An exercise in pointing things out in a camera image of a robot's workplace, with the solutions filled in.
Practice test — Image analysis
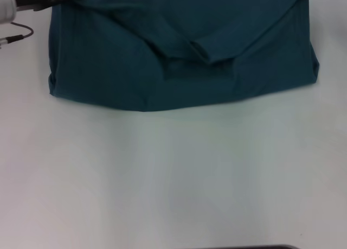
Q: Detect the dark red left arm cable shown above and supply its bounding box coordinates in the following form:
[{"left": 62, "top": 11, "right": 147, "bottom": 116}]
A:
[{"left": 0, "top": 22, "right": 34, "bottom": 48}]

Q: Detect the teal t-shirt with white print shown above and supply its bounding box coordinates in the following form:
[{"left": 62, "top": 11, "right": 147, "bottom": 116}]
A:
[{"left": 48, "top": 0, "right": 321, "bottom": 112}]

